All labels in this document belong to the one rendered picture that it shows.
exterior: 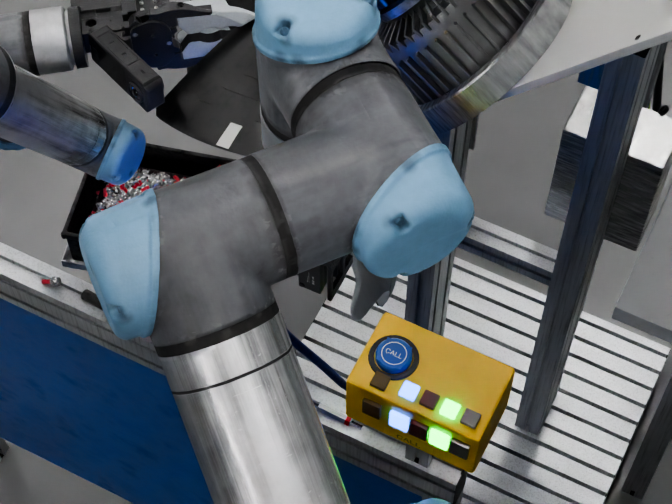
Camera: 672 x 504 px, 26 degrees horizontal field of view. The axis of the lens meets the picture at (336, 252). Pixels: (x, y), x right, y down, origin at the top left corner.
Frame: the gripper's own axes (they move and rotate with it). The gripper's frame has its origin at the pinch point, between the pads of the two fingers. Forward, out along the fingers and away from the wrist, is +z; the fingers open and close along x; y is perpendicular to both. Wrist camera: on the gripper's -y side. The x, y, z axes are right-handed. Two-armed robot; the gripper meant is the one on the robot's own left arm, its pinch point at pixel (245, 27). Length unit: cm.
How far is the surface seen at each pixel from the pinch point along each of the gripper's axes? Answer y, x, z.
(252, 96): -10.1, 1.0, -0.7
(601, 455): -5, 111, 56
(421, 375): -41.1, 15.1, 12.6
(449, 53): -4.1, 4.7, 23.5
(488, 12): -1.0, 1.9, 28.8
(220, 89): -7.7, 1.6, -4.1
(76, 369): -5, 58, -29
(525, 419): 2, 106, 43
